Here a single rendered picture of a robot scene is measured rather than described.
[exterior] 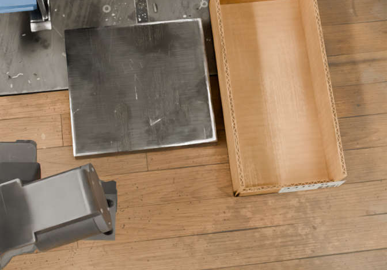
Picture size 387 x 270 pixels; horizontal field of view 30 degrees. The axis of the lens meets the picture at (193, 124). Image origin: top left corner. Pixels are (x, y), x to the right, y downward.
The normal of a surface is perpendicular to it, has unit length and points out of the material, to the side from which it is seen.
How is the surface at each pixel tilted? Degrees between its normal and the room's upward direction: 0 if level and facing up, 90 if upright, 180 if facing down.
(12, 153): 29
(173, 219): 0
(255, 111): 0
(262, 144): 0
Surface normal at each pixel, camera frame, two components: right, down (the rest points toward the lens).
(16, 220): -0.06, -0.22
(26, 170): 0.04, -0.97
